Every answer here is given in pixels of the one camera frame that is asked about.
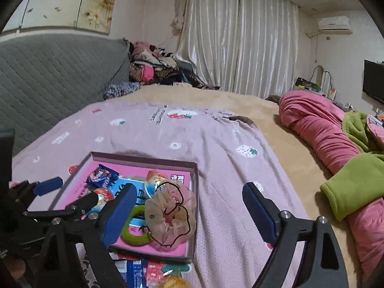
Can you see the green fleece blanket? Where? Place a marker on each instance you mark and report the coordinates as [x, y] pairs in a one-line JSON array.
[[351, 183]]

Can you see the red blue toy capsule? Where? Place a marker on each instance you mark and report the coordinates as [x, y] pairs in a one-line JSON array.
[[103, 196]]

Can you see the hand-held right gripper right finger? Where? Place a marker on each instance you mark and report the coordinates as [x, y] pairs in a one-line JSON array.
[[259, 213]]

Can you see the pink picture book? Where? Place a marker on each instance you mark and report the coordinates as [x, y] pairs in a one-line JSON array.
[[132, 171]]

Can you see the grey quilted headboard cover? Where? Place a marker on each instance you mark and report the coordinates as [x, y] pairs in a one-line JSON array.
[[60, 75]]

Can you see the shallow grey cardboard box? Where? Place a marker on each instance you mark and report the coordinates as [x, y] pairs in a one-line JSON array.
[[144, 160]]

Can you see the oval vanity mirror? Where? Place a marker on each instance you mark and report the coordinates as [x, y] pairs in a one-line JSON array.
[[325, 81]]

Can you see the blue patterned cloth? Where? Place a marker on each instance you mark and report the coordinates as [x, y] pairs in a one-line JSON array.
[[120, 89]]

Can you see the black flat television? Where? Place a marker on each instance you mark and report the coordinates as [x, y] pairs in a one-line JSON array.
[[373, 81]]

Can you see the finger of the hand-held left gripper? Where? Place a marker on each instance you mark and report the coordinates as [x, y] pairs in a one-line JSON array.
[[48, 185], [87, 202]]

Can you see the flower print wall panel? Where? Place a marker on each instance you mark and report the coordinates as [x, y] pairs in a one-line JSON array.
[[60, 9]]

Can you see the pile of clothes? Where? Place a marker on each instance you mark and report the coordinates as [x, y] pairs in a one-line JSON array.
[[156, 66]]

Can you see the pink quilt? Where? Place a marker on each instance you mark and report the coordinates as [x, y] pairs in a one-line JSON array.
[[309, 126]]

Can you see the white air conditioner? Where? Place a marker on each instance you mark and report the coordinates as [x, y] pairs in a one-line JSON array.
[[334, 24]]

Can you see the yellow snack packet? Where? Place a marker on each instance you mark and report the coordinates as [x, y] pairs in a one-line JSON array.
[[174, 284]]

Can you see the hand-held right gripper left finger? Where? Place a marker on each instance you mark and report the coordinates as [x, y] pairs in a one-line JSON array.
[[118, 213]]

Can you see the beige bed sheet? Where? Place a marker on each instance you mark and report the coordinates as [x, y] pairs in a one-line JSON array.
[[255, 108]]

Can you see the pink strawberry print blanket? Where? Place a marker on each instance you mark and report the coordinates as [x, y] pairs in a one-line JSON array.
[[225, 171]]

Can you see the white satin curtain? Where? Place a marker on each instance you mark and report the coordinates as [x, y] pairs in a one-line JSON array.
[[240, 36]]

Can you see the dark bag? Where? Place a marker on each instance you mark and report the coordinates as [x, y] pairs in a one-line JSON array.
[[304, 83]]

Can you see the beige sheer scrunchie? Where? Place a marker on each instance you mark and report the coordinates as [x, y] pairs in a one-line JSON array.
[[156, 207]]

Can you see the small blue snack packet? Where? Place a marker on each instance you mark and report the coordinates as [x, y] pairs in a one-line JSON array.
[[100, 178]]

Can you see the green fuzzy scrunchie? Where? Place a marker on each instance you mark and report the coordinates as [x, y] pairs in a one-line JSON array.
[[132, 237]]

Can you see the blue white toy capsule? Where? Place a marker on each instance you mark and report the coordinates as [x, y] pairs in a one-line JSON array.
[[154, 180]]

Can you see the large blue snack packet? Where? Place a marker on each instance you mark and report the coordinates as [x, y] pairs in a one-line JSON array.
[[133, 273]]

